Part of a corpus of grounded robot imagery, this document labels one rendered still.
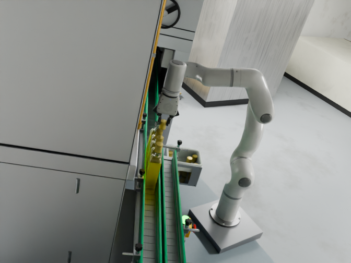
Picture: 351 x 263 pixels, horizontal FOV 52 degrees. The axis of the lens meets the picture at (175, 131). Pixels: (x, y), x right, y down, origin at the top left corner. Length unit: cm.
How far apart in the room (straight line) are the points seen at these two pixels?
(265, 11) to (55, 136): 422
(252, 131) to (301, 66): 554
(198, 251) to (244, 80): 95
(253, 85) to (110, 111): 85
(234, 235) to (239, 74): 94
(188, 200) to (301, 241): 158
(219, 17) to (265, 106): 326
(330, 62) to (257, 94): 529
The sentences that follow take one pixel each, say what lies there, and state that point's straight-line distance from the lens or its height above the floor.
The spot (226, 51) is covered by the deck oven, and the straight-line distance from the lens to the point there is 484.
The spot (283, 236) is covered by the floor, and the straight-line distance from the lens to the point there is 354.
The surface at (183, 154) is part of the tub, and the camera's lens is 229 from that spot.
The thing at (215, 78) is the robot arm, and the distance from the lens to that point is 165.
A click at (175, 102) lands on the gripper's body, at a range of 172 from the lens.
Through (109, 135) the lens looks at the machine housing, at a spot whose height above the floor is 166.
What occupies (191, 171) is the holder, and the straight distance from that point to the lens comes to 218.
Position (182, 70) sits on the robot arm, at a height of 165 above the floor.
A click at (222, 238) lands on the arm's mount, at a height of 79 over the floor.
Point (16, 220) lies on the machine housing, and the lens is 135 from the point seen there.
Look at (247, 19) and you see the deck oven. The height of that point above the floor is 132.
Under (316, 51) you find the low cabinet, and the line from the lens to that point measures 711.
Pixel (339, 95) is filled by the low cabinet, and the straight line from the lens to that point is 685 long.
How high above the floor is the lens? 224
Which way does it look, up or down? 31 degrees down
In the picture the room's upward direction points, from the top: 15 degrees clockwise
